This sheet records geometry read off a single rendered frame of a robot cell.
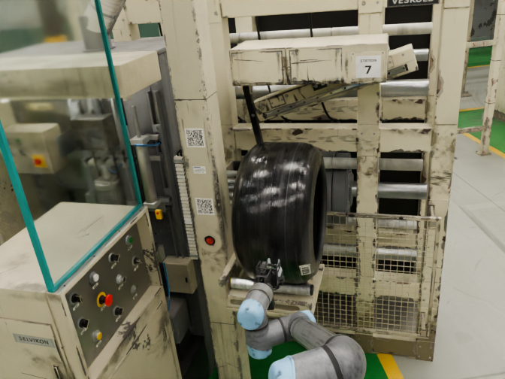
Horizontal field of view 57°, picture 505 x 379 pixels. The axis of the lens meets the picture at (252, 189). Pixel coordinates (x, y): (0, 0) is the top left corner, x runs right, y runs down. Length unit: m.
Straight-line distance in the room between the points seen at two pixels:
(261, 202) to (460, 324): 1.91
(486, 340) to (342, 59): 1.97
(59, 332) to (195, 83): 0.93
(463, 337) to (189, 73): 2.24
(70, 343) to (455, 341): 2.22
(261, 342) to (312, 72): 1.01
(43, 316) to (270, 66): 1.19
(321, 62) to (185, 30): 0.52
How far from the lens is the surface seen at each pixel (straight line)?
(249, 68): 1.91
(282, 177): 1.64
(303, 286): 1.89
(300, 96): 2.04
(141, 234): 1.92
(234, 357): 2.34
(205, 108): 1.72
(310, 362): 1.09
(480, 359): 3.04
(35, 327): 1.63
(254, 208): 1.63
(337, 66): 1.85
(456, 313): 3.30
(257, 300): 1.41
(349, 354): 1.12
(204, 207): 1.89
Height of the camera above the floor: 2.06
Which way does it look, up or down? 25 degrees down
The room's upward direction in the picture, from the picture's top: 5 degrees counter-clockwise
